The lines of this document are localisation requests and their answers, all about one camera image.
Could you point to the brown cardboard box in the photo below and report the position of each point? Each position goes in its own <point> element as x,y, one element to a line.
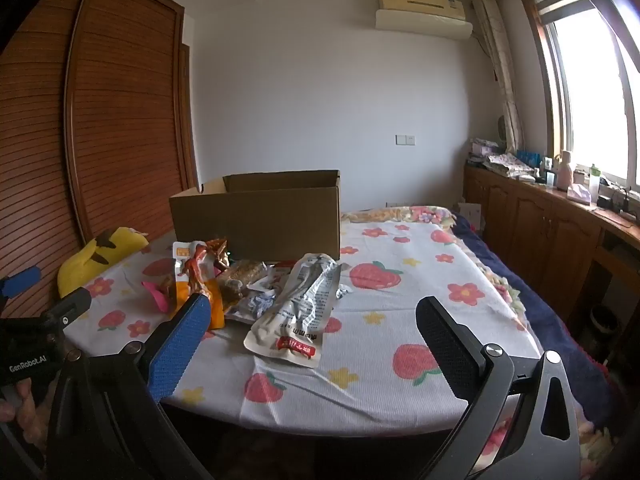
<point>275,220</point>

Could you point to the pink snack packet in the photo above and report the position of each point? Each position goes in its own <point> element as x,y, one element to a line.
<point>157,297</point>

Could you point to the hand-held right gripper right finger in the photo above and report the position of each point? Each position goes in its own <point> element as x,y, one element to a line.
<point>445,350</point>

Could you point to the wooden cabinet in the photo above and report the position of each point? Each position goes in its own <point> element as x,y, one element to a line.
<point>540,230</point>

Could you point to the small round fan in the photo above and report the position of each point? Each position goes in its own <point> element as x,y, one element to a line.
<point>501,130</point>

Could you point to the green-lid bottle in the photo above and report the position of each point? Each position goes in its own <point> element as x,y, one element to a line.
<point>593,182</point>

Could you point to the strawberry print tablecloth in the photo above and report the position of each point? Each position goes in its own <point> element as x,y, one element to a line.
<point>400,310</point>

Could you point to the yellow plush toy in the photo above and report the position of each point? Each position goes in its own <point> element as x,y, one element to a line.
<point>90,260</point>

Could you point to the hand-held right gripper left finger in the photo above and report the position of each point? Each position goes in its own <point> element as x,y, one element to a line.
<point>180,345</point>

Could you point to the white wall switch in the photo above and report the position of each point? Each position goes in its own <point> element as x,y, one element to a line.
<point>405,140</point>

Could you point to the silver packet with blue edge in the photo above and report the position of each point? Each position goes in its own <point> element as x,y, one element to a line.
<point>257,306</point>

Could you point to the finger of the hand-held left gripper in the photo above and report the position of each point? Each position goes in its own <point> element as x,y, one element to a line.
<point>70,305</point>
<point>20,280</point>

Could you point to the orange snack packet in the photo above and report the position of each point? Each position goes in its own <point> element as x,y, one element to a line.
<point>192,267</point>

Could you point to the long silver packet red label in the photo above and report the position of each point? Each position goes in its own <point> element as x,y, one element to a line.
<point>300,310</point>

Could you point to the clear bag of brown snack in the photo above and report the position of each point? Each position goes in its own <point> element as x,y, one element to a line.
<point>242,275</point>

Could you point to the blue boxes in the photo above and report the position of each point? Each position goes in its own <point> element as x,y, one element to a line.
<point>530,158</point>

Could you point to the wall air conditioner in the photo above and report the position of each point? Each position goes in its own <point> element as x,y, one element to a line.
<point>425,15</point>

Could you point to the stack of pink boxes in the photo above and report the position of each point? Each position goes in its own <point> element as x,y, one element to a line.
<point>484,149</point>

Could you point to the pink bottle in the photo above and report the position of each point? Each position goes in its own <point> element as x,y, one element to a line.
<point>565,172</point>

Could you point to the folded patterned cloth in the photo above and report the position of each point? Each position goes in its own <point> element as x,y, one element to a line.
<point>510,165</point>

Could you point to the black bin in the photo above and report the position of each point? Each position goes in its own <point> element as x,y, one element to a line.
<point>603,325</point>

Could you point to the brown foil snack packet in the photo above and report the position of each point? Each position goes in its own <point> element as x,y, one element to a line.
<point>218,252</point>

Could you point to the white pouch with red print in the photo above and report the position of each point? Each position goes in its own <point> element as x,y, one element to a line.
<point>280,275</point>

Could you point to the person's left hand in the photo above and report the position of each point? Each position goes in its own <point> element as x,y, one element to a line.
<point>27,410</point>

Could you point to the window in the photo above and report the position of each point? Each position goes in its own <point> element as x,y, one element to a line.
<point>590,100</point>

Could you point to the wooden slatted wardrobe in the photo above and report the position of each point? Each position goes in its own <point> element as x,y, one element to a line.
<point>125,110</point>

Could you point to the tissue box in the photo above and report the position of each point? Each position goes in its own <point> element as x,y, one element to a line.
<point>580,194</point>

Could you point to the patterned curtain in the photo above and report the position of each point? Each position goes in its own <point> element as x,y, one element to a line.
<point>500,70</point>

